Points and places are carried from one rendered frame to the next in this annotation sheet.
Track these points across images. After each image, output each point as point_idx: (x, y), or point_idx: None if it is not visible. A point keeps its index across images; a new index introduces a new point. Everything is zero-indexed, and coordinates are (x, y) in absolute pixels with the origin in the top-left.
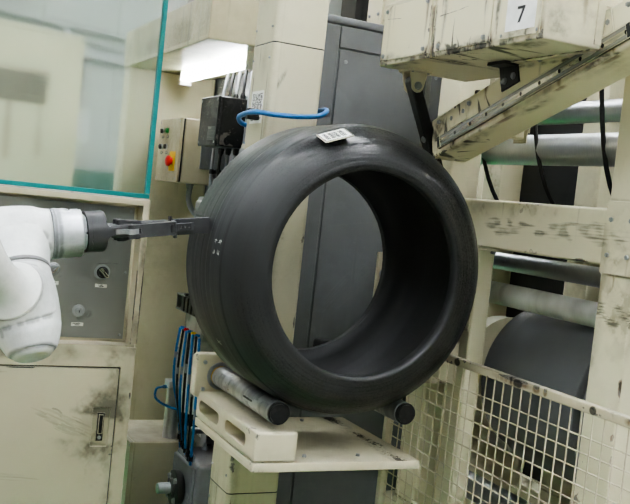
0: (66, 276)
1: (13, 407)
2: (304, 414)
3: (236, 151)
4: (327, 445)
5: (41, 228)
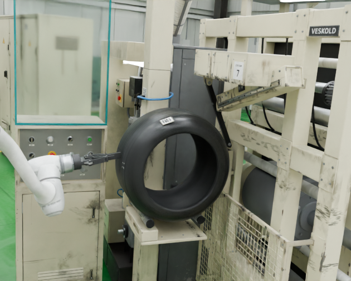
0: None
1: None
2: None
3: None
4: (172, 229)
5: (55, 165)
